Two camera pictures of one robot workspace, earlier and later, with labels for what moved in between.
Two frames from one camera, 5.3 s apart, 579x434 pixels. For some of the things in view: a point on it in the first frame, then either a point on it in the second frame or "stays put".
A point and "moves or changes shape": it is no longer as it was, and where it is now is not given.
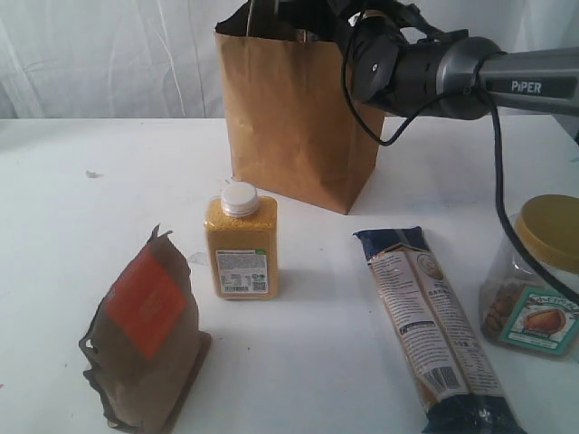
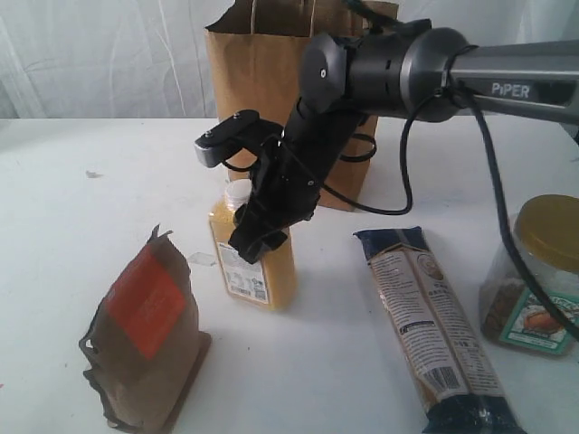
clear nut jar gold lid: [520, 308] stays put
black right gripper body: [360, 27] to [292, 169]
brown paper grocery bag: [294, 131] moves or changes shape
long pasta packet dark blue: [458, 389] stays put
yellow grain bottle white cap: [242, 231] moves or changes shape
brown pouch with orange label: [144, 345] stays put
